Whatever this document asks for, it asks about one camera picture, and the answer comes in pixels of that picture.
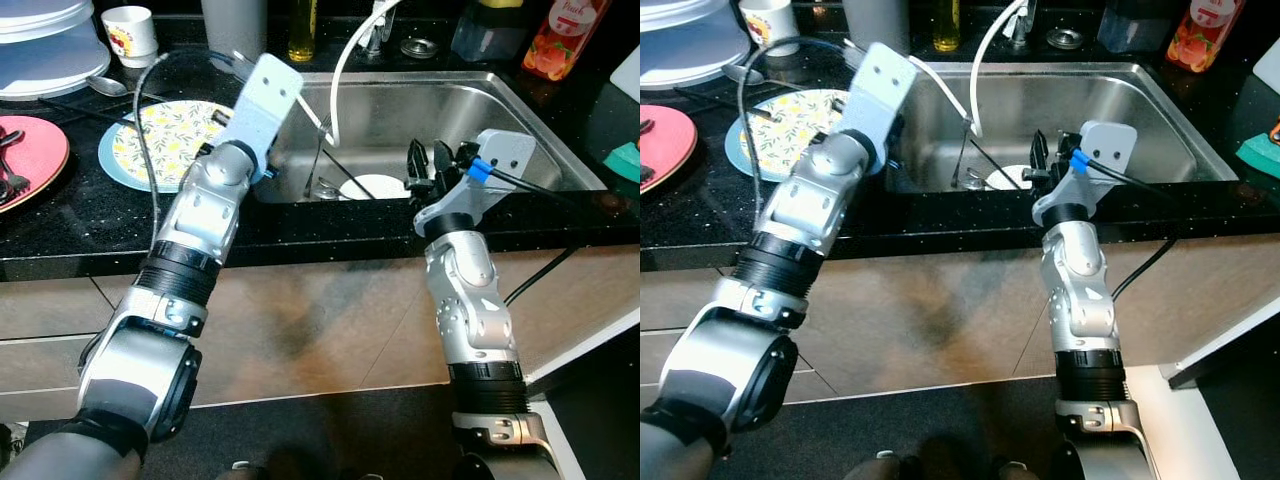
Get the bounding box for white bowl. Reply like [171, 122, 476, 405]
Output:
[338, 174, 411, 201]
[985, 163, 1036, 191]

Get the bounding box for stainless steel sink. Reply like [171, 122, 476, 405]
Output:
[885, 62, 1241, 194]
[255, 70, 609, 206]

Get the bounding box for floral plate with blue rim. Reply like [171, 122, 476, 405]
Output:
[97, 100, 236, 194]
[725, 88, 851, 183]

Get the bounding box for grey tumbler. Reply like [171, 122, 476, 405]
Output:
[200, 0, 268, 63]
[842, 0, 909, 53]

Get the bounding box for white printed mug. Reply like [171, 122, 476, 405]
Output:
[101, 6, 161, 69]
[740, 0, 801, 56]

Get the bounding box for yellow oil bottle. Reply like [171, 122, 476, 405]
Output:
[933, 0, 963, 53]
[288, 0, 319, 63]

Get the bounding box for chrome faucet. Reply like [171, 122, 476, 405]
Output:
[362, 0, 399, 56]
[1005, 0, 1038, 46]

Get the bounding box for dark translucent sponge holder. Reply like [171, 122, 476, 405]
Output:
[1097, 0, 1171, 53]
[450, 0, 531, 63]

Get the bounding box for red juice bottle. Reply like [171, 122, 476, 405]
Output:
[1165, 0, 1246, 74]
[522, 0, 609, 83]

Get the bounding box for pink plate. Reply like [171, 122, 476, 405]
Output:
[640, 103, 699, 194]
[0, 115, 71, 213]

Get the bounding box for green sponge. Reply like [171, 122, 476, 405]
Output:
[605, 140, 641, 184]
[1235, 130, 1280, 181]

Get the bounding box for brown cabinet front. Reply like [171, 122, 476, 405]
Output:
[0, 245, 641, 421]
[640, 240, 1280, 401]

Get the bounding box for white board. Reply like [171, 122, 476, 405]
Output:
[610, 45, 641, 101]
[1253, 35, 1280, 96]

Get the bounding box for white open appliance door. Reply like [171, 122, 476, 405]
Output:
[1125, 320, 1280, 480]
[525, 310, 641, 480]

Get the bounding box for black floor mat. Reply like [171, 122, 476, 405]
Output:
[20, 385, 461, 480]
[730, 375, 1061, 480]

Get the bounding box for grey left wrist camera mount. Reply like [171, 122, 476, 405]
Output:
[838, 42, 919, 151]
[222, 52, 305, 173]

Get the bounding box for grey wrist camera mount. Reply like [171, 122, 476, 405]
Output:
[222, 52, 305, 173]
[838, 42, 919, 151]
[1030, 120, 1139, 229]
[413, 128, 538, 239]

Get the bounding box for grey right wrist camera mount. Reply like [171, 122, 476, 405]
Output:
[413, 128, 538, 239]
[1030, 120, 1139, 229]

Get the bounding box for grey left arm cable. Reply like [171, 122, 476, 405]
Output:
[738, 35, 861, 211]
[133, 48, 251, 256]

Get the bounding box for white curved faucet hose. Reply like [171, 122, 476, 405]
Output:
[970, 0, 1033, 139]
[328, 0, 406, 149]

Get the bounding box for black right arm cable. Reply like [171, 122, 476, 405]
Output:
[485, 165, 586, 308]
[1085, 155, 1181, 301]

